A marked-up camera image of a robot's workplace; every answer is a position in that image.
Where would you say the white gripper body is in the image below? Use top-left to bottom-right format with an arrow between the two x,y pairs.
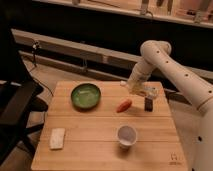
120,81 -> 157,99

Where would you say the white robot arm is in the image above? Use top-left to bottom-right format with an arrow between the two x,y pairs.
125,40 -> 213,171

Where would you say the green ceramic bowl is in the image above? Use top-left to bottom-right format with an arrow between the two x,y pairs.
71,83 -> 101,109

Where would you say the black rectangular block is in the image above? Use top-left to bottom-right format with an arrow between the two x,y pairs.
144,98 -> 153,112

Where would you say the orange carrot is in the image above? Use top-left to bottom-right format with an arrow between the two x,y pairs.
116,99 -> 132,113

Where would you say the white paper cup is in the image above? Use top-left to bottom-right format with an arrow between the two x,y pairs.
116,125 -> 137,149

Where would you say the wooden table board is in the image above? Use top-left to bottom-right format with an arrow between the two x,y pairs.
31,81 -> 187,171

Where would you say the white sponge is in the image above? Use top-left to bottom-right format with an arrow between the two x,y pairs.
49,128 -> 65,150

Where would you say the black chair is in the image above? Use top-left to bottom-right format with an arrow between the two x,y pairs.
0,19 -> 48,166

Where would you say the black cable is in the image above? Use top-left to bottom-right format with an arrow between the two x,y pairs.
21,40 -> 55,98

